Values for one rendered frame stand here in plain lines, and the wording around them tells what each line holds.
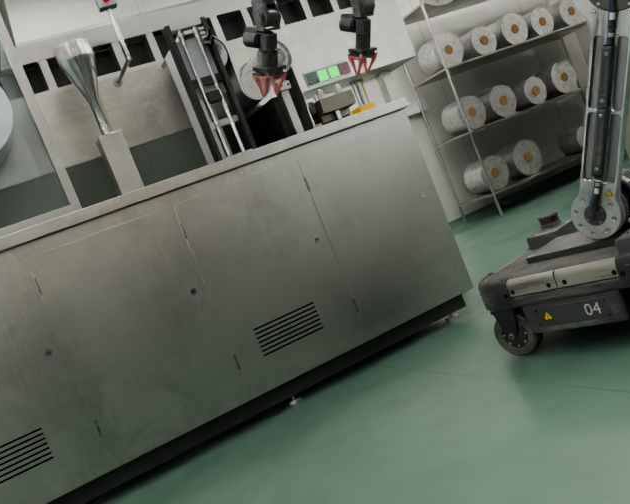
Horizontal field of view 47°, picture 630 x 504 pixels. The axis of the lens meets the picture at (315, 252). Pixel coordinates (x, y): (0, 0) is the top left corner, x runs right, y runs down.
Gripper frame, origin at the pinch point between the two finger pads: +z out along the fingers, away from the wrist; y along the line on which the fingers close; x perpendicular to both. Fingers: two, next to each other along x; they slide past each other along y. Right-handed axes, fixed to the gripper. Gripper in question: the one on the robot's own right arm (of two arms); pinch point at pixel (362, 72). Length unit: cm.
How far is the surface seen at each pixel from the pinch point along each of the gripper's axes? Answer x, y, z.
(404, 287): 37, 18, 74
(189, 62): -39, 53, -6
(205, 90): -35, 50, 4
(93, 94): -67, 77, 5
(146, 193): -15, 94, 28
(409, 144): 19.8, -5.6, 26.2
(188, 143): -65, 36, 33
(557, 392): 122, 75, 51
